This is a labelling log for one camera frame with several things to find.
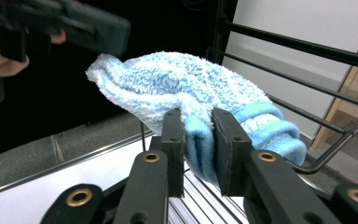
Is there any white cabinet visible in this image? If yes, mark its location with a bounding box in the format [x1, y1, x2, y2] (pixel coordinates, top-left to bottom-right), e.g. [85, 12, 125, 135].
[223, 0, 358, 138]

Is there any light blue fluffy cloth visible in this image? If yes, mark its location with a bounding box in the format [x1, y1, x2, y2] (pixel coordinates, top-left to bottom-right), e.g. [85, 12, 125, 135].
[86, 50, 308, 187]

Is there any black wire rack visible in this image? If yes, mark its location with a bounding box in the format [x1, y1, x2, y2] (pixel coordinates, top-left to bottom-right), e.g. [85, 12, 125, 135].
[139, 18, 358, 224]

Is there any aluminium floor rail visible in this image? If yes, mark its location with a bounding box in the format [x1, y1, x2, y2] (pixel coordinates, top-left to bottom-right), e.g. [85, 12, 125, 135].
[0, 130, 155, 200]

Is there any wooden desk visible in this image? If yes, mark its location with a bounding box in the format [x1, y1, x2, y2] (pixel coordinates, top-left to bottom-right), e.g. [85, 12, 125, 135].
[310, 29, 358, 151]

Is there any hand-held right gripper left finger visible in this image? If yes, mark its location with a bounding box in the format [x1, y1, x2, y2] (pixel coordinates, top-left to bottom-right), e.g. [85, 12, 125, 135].
[113, 107, 186, 224]

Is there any black metal frame stand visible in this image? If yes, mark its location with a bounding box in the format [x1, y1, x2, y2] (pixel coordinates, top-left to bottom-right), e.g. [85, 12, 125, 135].
[210, 0, 240, 66]

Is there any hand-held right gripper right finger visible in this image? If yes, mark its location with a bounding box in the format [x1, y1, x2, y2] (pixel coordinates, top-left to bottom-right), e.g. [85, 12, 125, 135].
[212, 106, 343, 224]

